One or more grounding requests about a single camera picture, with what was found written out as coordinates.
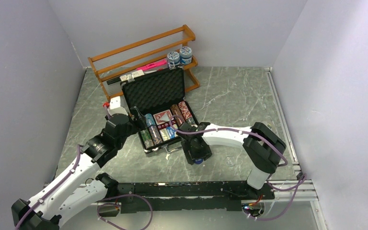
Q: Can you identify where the green chip stack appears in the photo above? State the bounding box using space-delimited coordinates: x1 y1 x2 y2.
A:
140 129 154 149

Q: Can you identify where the blue small blind button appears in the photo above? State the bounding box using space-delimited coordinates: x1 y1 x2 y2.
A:
194 159 204 165

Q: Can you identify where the red white chip stack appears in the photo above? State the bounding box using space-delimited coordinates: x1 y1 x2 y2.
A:
178 101 196 126

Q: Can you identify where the wooden shelf rack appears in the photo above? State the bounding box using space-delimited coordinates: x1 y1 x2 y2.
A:
88 24 196 102

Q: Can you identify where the brown orange chip stack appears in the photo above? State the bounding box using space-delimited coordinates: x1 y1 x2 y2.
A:
171 104 186 127

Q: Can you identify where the white triangle piece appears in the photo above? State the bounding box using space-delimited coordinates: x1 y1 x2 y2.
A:
158 114 170 124

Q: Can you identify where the blue Texas Hold'em card deck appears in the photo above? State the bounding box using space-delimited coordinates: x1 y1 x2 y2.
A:
159 126 176 141

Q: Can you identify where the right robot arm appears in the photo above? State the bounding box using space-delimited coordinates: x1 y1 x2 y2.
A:
176 122 288 199

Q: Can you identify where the blue orange chip stack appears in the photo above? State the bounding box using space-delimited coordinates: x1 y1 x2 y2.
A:
148 126 163 145

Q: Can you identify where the light blue chip stack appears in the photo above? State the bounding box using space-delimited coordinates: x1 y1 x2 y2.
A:
144 114 156 127

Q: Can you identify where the black poker chip case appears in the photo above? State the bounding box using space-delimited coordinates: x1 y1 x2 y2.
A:
120 68 199 153

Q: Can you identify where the blue tin left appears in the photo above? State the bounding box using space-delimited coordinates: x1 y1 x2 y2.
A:
166 51 180 68

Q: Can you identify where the pink highlighter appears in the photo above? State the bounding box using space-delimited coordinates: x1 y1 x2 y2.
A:
136 59 168 72

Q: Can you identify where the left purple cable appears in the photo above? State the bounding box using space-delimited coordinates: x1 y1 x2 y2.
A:
14 144 83 230

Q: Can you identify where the black base frame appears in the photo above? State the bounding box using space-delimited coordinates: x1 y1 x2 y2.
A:
104 181 275 214

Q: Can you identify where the blue tin right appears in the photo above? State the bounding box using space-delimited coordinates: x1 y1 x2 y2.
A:
179 46 193 65

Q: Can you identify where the red playing card deck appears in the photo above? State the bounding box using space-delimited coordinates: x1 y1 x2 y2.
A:
153 109 173 125

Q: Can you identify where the blue tin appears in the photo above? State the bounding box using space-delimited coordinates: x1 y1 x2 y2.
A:
179 46 193 65
166 51 180 68

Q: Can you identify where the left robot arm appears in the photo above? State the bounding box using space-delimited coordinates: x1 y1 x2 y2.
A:
11 106 146 230

